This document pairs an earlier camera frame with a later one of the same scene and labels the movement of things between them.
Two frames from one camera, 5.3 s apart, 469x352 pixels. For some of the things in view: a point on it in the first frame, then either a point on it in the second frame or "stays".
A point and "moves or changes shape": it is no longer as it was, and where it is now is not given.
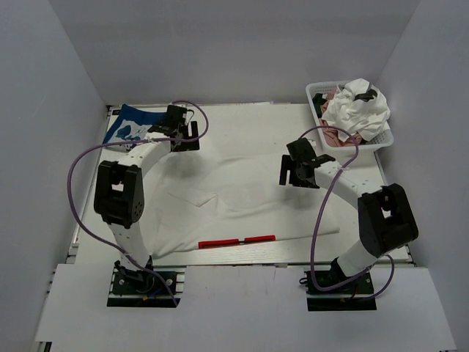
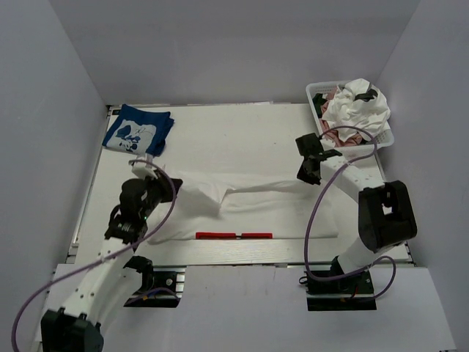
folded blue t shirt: x=132 y=124 stays
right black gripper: x=286 y=164 → x=303 y=176
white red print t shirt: x=197 y=201 moves or changes shape
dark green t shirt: x=318 y=100 stays
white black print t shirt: x=356 y=106 stays
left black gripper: x=190 y=145 → x=165 y=183
